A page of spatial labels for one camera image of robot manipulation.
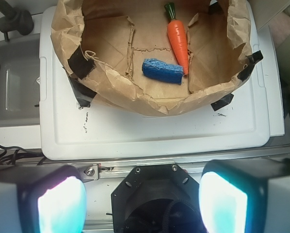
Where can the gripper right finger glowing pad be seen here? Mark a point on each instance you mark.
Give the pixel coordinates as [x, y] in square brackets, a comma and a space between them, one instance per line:
[245, 196]

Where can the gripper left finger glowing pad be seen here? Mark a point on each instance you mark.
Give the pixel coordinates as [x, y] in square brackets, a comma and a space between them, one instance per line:
[41, 199]

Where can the orange toy carrot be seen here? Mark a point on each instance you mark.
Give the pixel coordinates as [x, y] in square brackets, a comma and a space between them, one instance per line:
[177, 37]

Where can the black tape lower right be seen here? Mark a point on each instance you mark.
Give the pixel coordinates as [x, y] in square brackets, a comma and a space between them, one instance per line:
[224, 101]

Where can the grey sink basin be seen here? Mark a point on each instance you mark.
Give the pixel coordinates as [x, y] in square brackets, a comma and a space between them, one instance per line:
[19, 89]

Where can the black tape piece right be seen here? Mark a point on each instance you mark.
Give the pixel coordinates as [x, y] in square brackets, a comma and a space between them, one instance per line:
[252, 61]

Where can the black tape piece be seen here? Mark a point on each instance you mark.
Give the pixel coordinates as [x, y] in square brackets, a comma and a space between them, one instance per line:
[80, 66]
[252, 61]

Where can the black tape piece left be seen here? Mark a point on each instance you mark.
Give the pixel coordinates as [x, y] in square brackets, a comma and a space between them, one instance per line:
[80, 66]

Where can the blue sponge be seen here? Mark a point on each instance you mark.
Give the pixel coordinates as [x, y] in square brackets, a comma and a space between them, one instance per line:
[162, 71]

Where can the brown paper bag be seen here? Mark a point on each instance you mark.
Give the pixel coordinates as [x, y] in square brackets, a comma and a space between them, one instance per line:
[119, 34]

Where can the black faucet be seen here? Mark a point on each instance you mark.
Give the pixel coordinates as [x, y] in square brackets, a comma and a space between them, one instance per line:
[15, 19]

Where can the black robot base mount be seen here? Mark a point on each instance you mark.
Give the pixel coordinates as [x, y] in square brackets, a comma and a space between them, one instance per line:
[157, 199]

